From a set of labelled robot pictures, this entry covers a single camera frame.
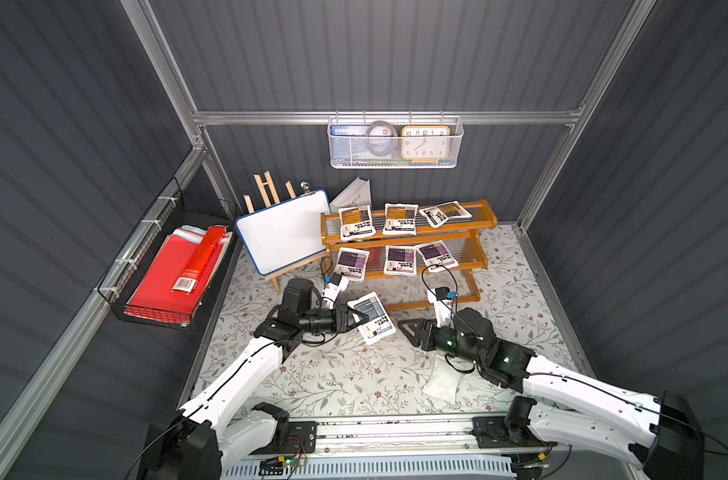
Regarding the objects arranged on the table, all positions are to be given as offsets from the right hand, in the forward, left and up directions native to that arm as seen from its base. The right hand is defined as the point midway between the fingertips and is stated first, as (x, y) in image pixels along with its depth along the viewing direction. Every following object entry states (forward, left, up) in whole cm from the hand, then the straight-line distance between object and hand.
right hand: (404, 329), depth 71 cm
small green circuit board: (-26, +32, -22) cm, 46 cm away
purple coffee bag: (+25, -11, -3) cm, 28 cm away
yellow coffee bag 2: (+27, 0, +10) cm, 29 cm away
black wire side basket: (+25, +60, +15) cm, 67 cm away
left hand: (+1, +9, 0) cm, 9 cm away
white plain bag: (+2, +6, -2) cm, 6 cm away
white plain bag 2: (-6, -12, -18) cm, 22 cm away
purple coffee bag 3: (+23, +14, -4) cm, 27 cm away
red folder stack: (+3, +58, +8) cm, 59 cm away
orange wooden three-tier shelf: (+34, -22, -5) cm, 41 cm away
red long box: (+7, +51, +10) cm, 53 cm away
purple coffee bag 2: (+24, -1, -3) cm, 24 cm away
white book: (+45, +13, +5) cm, 47 cm away
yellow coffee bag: (+25, +12, +11) cm, 30 cm away
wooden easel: (+38, +39, +9) cm, 55 cm away
